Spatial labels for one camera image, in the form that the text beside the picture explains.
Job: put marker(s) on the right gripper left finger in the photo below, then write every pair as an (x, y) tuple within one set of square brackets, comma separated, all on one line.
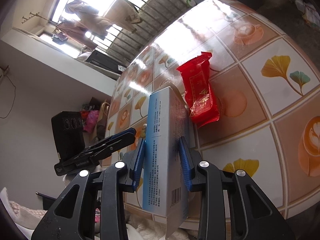
[(72, 216)]

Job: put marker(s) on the red candy wrapper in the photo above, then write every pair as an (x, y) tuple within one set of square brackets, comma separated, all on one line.
[(199, 94)]

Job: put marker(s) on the patterned tablecloth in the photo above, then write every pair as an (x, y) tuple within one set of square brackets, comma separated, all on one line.
[(266, 87)]

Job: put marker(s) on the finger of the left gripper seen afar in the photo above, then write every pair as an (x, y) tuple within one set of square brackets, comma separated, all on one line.
[(104, 148)]

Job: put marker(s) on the floor trash pile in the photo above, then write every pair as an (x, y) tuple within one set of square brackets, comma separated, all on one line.
[(309, 12)]

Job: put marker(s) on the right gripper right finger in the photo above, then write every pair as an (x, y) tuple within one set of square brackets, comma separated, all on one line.
[(252, 213)]

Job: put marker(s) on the blue white cardboard box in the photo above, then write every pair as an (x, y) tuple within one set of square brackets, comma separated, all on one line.
[(164, 192)]

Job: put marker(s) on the hanging beige clothes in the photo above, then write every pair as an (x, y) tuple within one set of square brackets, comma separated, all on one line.
[(123, 14)]

